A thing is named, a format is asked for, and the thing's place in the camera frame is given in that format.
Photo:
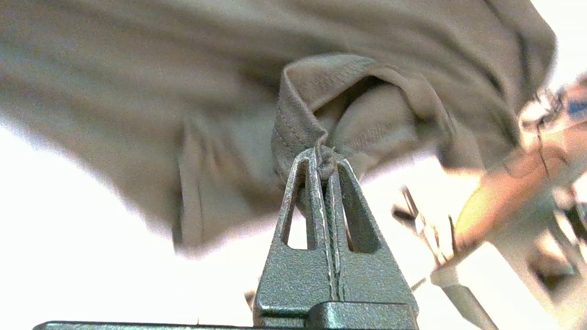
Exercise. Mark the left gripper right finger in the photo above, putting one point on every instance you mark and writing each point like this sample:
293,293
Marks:
371,279

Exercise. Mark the black printed t-shirt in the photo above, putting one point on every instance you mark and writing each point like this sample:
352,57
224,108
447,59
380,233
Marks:
183,91

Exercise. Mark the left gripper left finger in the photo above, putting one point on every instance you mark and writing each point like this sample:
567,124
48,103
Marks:
293,284

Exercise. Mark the blue bed sheet mattress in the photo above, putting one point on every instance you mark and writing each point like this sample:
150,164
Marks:
69,275

